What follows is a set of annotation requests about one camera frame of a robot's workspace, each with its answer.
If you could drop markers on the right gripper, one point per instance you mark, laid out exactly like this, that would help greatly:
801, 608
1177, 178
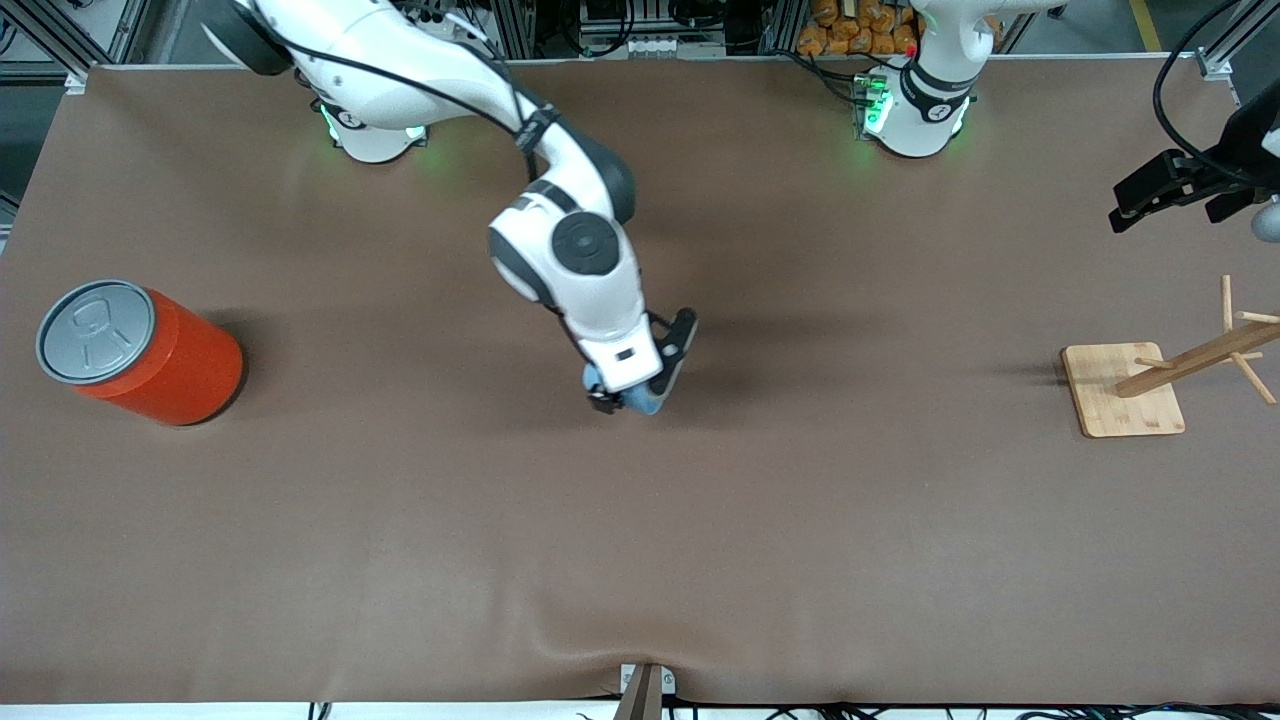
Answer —
603, 403

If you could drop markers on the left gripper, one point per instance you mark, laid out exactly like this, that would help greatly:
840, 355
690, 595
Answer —
1226, 172

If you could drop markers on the blue cup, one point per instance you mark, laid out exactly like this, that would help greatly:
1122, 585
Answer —
640, 404

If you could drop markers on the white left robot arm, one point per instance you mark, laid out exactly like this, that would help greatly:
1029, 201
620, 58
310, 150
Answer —
925, 115

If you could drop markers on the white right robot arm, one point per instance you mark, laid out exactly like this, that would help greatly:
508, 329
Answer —
580, 245

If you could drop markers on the wooden cup rack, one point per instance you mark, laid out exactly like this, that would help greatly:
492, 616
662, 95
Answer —
1110, 400

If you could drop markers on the brown table mat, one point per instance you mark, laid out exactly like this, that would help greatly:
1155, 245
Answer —
640, 500

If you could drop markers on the orange packet pile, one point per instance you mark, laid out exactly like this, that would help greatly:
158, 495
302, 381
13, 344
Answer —
850, 35

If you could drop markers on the white connector strip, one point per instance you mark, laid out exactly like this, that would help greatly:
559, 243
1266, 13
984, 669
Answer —
660, 45

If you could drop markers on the orange can with grey lid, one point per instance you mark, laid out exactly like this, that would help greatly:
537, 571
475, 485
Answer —
170, 370

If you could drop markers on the aluminium frame post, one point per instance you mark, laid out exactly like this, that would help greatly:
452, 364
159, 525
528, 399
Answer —
90, 40
1225, 55

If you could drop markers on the metal edge bracket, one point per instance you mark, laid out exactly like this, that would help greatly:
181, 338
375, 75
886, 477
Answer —
645, 700

